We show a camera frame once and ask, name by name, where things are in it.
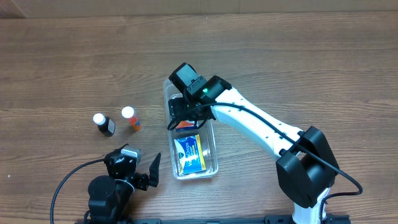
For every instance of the blue yellow VapoDrops box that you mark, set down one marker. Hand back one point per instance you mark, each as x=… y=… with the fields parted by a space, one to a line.
x=190 y=155

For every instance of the orange tube white cap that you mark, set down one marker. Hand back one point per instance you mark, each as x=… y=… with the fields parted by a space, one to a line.
x=128 y=113

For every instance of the red white small box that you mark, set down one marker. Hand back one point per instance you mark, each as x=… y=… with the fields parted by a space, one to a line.
x=186 y=125

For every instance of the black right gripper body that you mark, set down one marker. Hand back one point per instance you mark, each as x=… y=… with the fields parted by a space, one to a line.
x=179 y=109

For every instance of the white blue plaster box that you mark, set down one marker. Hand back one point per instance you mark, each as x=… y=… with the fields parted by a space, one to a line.
x=183 y=130

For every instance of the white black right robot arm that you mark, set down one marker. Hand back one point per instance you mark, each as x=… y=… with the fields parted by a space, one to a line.
x=306 y=165

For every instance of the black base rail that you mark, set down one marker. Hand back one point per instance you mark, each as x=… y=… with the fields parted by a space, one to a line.
x=268 y=219

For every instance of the dark brown bottle white cap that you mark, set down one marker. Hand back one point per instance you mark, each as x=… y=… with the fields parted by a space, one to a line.
x=104 y=124

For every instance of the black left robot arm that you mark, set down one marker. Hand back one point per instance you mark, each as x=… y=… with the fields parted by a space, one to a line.
x=111 y=193

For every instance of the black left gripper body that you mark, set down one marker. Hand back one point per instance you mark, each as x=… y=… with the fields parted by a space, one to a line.
x=142 y=179

